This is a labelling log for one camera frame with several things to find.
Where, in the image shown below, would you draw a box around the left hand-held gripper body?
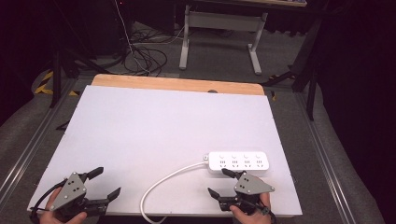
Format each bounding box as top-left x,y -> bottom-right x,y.
49,172 -> 108,219

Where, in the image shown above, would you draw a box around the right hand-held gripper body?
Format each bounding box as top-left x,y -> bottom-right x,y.
219,173 -> 276,216

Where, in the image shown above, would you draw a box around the white power strip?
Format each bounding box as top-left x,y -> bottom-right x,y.
204,150 -> 271,175

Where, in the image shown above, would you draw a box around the person's right hand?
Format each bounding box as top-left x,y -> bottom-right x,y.
229,192 -> 273,224

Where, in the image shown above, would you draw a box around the person's left hand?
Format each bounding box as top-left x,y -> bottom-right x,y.
39,187 -> 89,224

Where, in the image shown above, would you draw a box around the white board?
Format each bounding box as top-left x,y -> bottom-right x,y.
27,85 -> 304,217

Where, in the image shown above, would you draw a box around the yellow and black floor tape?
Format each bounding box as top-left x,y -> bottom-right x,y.
34,70 -> 80,97

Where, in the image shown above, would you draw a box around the black metal stand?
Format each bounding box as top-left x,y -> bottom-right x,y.
261,12 -> 325,121
49,0 -> 110,109

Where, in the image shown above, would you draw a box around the wooden desk top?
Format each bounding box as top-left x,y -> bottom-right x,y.
192,0 -> 308,8

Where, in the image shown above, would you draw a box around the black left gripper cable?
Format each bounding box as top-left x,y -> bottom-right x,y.
29,178 -> 68,224

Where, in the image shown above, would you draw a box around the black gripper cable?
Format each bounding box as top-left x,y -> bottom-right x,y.
29,178 -> 68,224
257,201 -> 278,224

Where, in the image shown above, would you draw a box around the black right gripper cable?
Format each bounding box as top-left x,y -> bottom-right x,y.
257,201 -> 278,224

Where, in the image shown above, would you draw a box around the white power strip cable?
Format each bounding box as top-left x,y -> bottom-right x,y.
139,160 -> 209,224

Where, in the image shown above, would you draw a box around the aluminium rail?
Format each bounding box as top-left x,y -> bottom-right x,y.
294,92 -> 354,224
0,77 -> 78,202

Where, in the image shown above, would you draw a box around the black floor cables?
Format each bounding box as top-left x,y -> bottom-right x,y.
122,17 -> 185,77

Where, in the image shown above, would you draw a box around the thin white floor cable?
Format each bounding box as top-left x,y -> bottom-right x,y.
113,0 -> 151,76

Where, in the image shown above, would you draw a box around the white metal desk frame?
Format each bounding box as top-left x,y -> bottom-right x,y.
178,4 -> 269,77

